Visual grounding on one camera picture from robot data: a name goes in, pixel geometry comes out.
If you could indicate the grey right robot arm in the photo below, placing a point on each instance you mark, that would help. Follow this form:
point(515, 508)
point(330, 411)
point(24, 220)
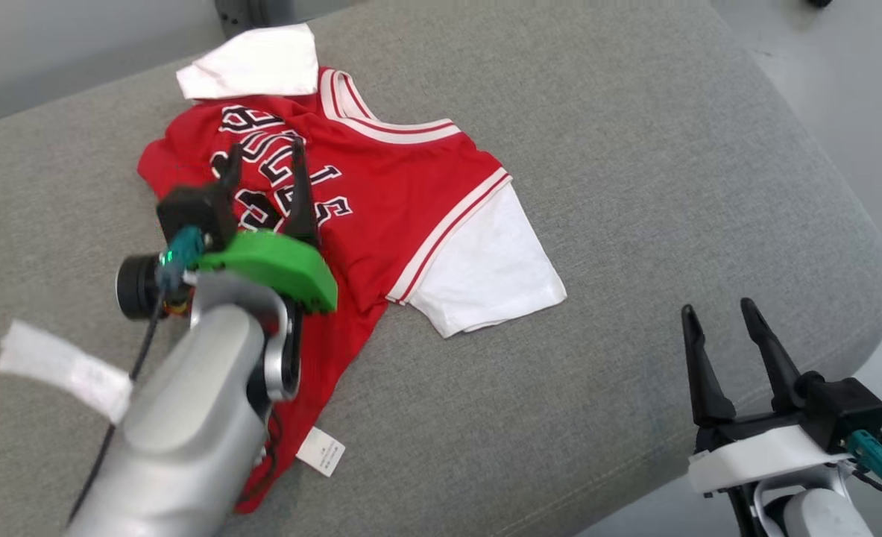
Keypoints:
point(821, 518)

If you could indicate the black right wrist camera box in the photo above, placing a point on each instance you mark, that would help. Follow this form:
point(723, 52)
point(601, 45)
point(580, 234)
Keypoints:
point(847, 410)

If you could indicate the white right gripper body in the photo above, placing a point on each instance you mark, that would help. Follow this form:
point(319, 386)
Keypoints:
point(761, 455)

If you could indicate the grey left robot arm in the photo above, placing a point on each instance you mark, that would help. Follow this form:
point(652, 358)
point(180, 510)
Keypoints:
point(187, 418)

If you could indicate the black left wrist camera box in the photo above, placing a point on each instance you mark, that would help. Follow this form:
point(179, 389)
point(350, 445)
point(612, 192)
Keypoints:
point(191, 212)

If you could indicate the red jersey with white sleeves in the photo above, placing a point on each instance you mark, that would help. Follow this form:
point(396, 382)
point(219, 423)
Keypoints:
point(396, 194)

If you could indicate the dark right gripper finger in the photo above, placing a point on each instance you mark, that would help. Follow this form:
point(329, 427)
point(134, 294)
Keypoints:
point(709, 395)
point(780, 380)

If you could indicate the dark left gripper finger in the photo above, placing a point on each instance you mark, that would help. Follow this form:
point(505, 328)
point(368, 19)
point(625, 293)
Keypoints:
point(300, 201)
point(230, 173)

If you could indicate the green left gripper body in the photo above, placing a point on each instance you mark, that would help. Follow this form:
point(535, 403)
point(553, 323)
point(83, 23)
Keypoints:
point(276, 257)

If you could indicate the grey metal wall post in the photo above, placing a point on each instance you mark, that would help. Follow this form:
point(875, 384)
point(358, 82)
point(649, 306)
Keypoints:
point(247, 11)

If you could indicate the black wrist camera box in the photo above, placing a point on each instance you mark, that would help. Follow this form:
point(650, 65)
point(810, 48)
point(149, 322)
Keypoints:
point(191, 212)
point(847, 410)

